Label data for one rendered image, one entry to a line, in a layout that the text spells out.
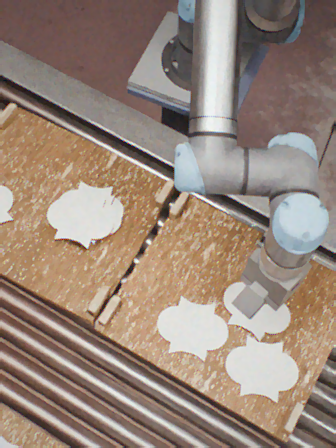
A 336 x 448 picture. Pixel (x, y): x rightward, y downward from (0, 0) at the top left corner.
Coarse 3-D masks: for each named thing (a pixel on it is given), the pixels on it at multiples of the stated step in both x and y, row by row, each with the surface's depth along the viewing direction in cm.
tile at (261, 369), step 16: (240, 352) 125; (256, 352) 125; (272, 352) 125; (240, 368) 124; (256, 368) 124; (272, 368) 124; (288, 368) 124; (240, 384) 123; (256, 384) 122; (272, 384) 123; (288, 384) 123; (272, 400) 122
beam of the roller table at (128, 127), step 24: (0, 48) 157; (0, 72) 154; (24, 72) 154; (48, 72) 155; (48, 96) 152; (72, 96) 152; (96, 96) 152; (96, 120) 150; (120, 120) 150; (144, 120) 150; (120, 144) 150; (144, 144) 147; (168, 144) 148; (168, 168) 147; (264, 216) 142
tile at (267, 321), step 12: (228, 288) 130; (240, 288) 130; (228, 300) 129; (228, 312) 129; (240, 312) 128; (264, 312) 129; (276, 312) 129; (288, 312) 129; (228, 324) 127; (240, 324) 127; (252, 324) 127; (264, 324) 128; (276, 324) 128; (288, 324) 128
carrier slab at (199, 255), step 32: (192, 224) 137; (224, 224) 137; (160, 256) 134; (192, 256) 134; (224, 256) 134; (128, 288) 130; (160, 288) 131; (192, 288) 131; (224, 288) 131; (320, 288) 132; (128, 320) 128; (224, 320) 129; (320, 320) 129; (160, 352) 125; (224, 352) 126; (288, 352) 126; (320, 352) 127; (192, 384) 123; (224, 384) 123; (256, 416) 121
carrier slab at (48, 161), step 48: (0, 144) 143; (48, 144) 144; (48, 192) 139; (144, 192) 140; (0, 240) 134; (48, 240) 134; (96, 240) 134; (144, 240) 136; (48, 288) 130; (96, 288) 130
